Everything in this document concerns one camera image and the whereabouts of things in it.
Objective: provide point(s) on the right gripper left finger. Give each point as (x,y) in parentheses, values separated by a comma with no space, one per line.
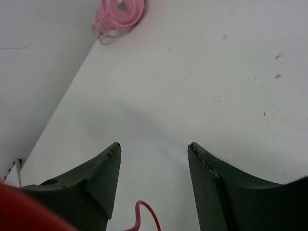
(84,196)

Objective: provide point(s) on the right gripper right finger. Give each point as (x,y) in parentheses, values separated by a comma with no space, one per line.
(228,199)

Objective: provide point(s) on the red black headphones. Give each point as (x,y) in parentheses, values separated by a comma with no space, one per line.
(20,212)

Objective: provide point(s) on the pink headphones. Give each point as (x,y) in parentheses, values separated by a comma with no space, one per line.
(116,15)

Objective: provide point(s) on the aluminium table frame rail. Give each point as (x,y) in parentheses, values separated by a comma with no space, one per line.
(12,176)

